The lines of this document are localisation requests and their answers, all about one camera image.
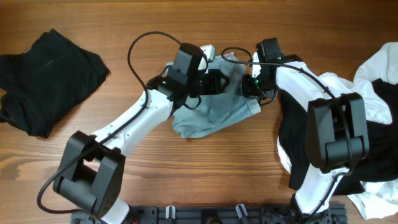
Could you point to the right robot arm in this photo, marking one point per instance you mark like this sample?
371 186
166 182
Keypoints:
336 136

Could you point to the white t-shirt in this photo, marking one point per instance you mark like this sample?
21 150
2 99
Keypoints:
379 199

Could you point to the light blue denim shorts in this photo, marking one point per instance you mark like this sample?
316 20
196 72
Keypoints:
216 112

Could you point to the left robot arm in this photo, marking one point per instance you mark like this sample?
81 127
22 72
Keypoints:
91 171

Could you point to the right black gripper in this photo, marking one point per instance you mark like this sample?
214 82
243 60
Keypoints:
249 88

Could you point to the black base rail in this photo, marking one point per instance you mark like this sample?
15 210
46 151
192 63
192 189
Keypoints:
268 214

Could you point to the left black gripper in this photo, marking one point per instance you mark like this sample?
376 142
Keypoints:
214 84

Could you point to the black t-shirt with logo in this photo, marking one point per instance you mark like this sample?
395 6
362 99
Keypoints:
381 162

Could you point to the folded black garment left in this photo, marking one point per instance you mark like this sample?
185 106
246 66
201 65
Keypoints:
44 83

